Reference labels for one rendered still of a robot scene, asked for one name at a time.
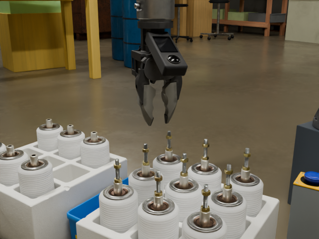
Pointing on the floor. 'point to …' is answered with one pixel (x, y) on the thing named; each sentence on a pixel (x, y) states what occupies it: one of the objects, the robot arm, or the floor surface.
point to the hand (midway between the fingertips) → (159, 119)
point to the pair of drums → (125, 30)
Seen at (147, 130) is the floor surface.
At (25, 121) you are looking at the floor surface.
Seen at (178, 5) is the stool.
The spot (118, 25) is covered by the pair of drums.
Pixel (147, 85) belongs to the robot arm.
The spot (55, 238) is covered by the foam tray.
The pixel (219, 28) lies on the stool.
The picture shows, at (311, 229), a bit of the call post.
